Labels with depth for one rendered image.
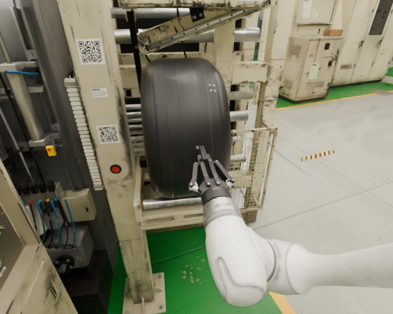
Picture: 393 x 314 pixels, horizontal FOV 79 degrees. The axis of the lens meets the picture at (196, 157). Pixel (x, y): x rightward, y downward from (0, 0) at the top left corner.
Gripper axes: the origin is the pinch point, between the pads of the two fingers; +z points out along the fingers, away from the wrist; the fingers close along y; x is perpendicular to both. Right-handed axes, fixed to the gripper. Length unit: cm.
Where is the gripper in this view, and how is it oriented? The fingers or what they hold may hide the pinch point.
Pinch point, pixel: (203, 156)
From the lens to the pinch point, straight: 73.6
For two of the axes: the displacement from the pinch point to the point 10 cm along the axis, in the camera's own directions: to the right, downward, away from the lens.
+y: -9.9, 0.9, -1.4
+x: -0.2, 7.8, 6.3
